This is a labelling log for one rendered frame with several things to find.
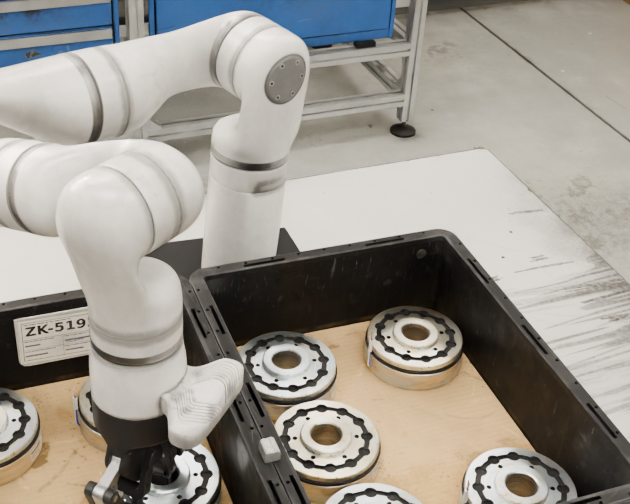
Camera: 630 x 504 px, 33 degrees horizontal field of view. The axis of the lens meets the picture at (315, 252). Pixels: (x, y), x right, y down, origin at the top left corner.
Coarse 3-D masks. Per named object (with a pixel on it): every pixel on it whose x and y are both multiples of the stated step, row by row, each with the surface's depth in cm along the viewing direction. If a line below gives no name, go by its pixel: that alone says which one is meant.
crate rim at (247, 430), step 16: (0, 304) 101; (16, 304) 101; (32, 304) 101; (48, 304) 102; (64, 304) 102; (192, 304) 103; (192, 320) 101; (208, 336) 99; (208, 352) 97; (240, 400) 92; (240, 416) 92; (240, 432) 89; (256, 432) 89; (256, 448) 88; (256, 464) 86; (272, 464) 86; (272, 480) 85; (272, 496) 83
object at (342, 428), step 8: (320, 416) 100; (328, 416) 100; (304, 424) 99; (312, 424) 99; (320, 424) 100; (328, 424) 100; (336, 424) 99; (344, 424) 99; (304, 432) 98; (344, 432) 99; (304, 440) 97; (312, 440) 97; (344, 440) 98; (312, 448) 97; (320, 448) 97; (328, 448) 97; (336, 448) 97; (344, 448) 97; (328, 456) 97
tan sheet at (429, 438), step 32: (352, 352) 114; (352, 384) 109; (384, 384) 110; (448, 384) 110; (480, 384) 111; (384, 416) 106; (416, 416) 106; (448, 416) 106; (480, 416) 107; (384, 448) 102; (416, 448) 103; (448, 448) 103; (480, 448) 103; (384, 480) 99; (416, 480) 99; (448, 480) 99
